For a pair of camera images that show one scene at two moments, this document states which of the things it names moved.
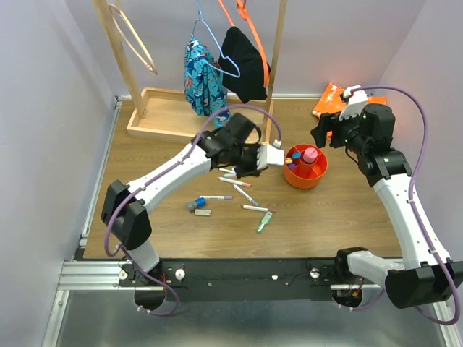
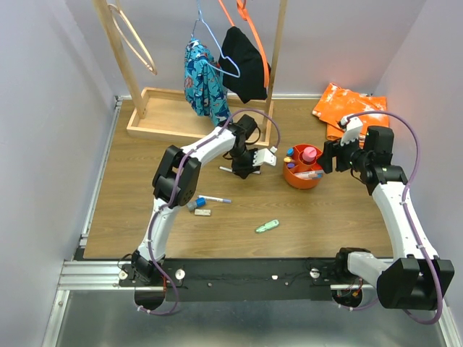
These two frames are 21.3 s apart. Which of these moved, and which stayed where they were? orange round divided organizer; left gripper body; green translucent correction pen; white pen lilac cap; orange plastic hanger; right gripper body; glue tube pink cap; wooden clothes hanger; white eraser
Moved: white pen lilac cap; right gripper body; green translucent correction pen
Stayed: wooden clothes hanger; glue tube pink cap; white eraser; orange plastic hanger; orange round divided organizer; left gripper body
